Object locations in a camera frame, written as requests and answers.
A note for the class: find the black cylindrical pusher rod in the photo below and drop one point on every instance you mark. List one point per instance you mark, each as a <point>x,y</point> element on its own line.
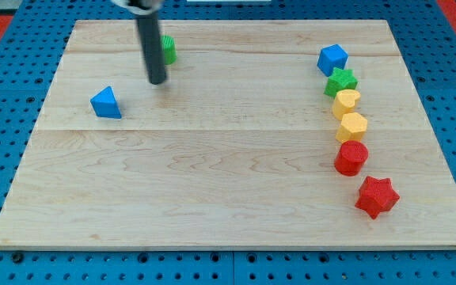
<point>150,40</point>

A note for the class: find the white rod mount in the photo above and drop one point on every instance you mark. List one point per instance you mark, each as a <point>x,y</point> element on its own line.
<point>139,7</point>

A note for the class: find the green cylinder block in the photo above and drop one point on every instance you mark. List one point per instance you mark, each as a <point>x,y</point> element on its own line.
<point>169,49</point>

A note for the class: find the wooden board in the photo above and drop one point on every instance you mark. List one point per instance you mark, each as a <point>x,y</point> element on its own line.
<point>234,152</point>

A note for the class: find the blue triangle block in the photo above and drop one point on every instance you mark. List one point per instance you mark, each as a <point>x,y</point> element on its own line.
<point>105,104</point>

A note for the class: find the blue cube block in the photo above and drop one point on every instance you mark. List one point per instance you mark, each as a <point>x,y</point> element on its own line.
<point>331,57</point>

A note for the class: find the green star block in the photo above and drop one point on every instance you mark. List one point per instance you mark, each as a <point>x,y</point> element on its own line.
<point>340,79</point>

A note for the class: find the yellow heart block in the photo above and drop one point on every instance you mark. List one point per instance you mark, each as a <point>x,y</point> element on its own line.
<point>345,102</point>

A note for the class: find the yellow hexagon block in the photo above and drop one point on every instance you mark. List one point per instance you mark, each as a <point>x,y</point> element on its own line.
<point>353,127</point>

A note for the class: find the red cylinder block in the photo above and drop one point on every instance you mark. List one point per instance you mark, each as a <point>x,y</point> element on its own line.
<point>351,158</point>

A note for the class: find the red star block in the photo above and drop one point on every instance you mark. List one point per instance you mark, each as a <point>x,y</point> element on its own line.
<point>376,196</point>

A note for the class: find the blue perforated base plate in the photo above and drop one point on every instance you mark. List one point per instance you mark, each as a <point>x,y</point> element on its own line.
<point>29,55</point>

